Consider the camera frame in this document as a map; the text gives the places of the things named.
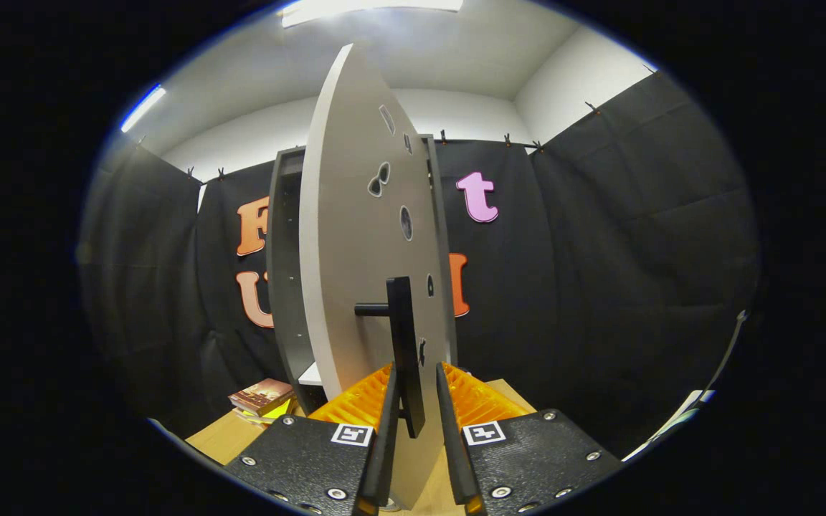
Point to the black backdrop cloth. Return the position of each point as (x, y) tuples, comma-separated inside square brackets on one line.
[(599, 287)]

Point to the row of black cloth clips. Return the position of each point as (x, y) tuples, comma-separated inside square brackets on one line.
[(507, 139)]

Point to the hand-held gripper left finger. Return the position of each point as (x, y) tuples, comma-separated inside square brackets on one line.
[(386, 430)]

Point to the brown cover book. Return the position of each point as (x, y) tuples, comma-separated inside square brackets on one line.
[(262, 394)]

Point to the white flat board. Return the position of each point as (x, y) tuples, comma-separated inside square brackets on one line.
[(685, 408)]

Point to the yellow cover book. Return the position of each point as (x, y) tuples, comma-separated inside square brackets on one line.
[(277, 413)]

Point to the beige shoe cabinet door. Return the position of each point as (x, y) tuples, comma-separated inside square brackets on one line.
[(348, 251)]

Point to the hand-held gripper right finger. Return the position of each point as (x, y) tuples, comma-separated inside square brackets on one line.
[(449, 430)]

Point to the dark grey shoe cabinet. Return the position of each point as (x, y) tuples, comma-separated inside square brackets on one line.
[(284, 287)]

